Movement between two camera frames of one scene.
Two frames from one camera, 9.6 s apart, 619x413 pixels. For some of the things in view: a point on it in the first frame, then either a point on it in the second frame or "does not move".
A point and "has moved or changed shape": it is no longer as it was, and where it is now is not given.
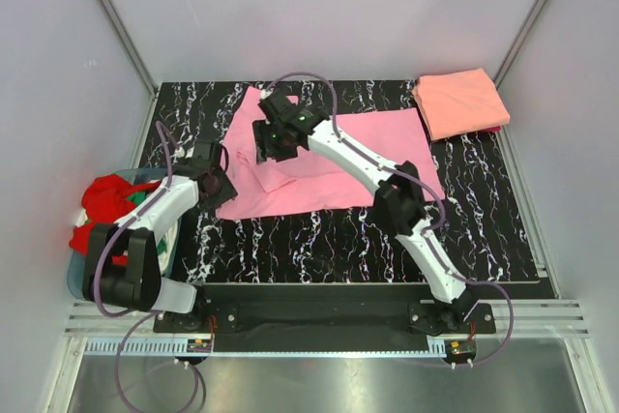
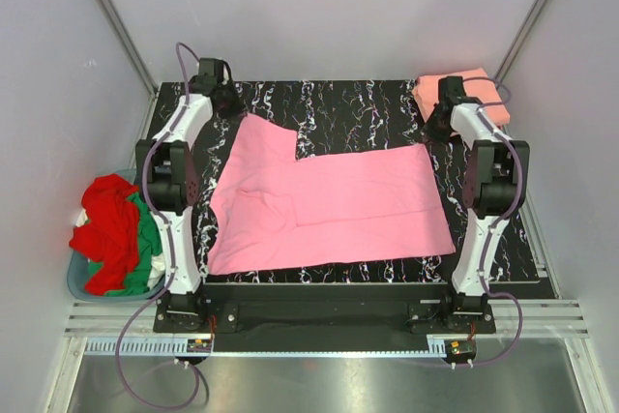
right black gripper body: (276, 146) → (436, 131)
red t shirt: (105, 200) does not move
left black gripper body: (222, 191) → (232, 104)
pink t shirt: (316, 177) has moved or changed shape
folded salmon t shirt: (459, 102) does not move
